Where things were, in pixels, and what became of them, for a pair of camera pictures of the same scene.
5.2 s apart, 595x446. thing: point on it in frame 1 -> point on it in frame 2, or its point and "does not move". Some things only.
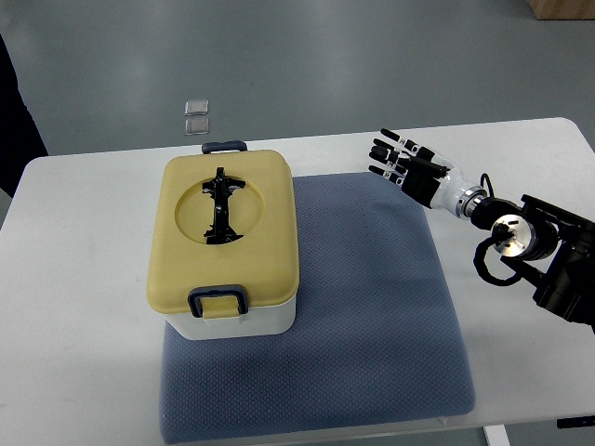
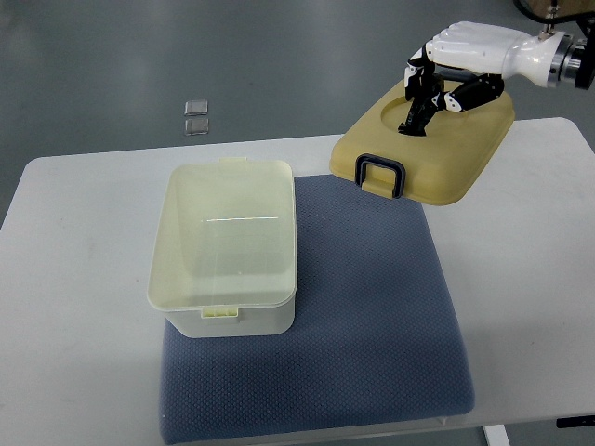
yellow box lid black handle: x=224 y=236 -> x=437 y=168
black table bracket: x=575 y=422 does not move
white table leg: x=496 y=435 does not move
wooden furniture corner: x=562 y=9 does not move
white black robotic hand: x=426 y=175 -> x=464 y=66
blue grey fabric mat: x=376 y=337 does not move
